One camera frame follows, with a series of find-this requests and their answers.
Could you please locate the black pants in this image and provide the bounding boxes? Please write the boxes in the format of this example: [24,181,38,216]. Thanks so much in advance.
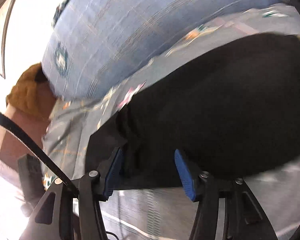
[85,33,300,189]

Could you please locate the grey patterned bed sheet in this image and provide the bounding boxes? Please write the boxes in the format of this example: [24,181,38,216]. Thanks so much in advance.
[43,4,300,239]

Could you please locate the orange-brown cloth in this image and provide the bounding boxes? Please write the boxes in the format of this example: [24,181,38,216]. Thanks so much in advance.
[6,63,56,120]

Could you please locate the blue plaid quilt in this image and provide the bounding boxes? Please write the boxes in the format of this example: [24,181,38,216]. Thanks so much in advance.
[42,0,280,100]

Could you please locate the black cable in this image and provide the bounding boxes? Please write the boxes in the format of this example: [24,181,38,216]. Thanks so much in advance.
[0,108,80,198]

